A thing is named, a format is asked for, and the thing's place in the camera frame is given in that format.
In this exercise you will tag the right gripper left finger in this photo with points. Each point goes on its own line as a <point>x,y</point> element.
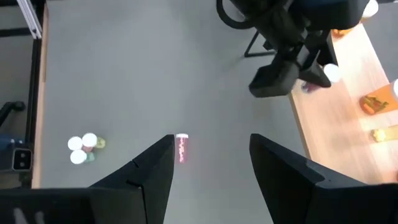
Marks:
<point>109,202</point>

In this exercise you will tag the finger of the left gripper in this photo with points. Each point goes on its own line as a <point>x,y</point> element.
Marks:
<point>273,81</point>
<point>315,76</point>

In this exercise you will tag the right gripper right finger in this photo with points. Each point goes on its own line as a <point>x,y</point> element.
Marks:
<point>311,199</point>

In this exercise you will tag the small dark pink pill bottle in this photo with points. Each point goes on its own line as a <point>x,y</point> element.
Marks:
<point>332,73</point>

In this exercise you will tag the small teal pill bottle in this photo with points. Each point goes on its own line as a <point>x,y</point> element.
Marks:
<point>77,157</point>

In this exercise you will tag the small yellow-green pill bottle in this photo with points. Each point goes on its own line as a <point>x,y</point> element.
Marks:
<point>89,140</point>

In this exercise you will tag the small yellow pill bottle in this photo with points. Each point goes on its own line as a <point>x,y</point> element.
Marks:
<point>379,135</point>

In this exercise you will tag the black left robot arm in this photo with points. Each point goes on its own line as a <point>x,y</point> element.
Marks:
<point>329,14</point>

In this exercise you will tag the wooden shelf with black legs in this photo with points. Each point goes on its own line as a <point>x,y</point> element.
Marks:
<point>342,124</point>

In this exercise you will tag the silver aluminium extrusion bar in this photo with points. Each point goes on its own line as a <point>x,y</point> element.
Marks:
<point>29,18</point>

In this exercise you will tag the table-level camera box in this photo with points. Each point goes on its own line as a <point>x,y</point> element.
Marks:
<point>21,159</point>

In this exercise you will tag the black aluminium table frame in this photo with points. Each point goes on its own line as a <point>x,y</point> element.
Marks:
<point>32,93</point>

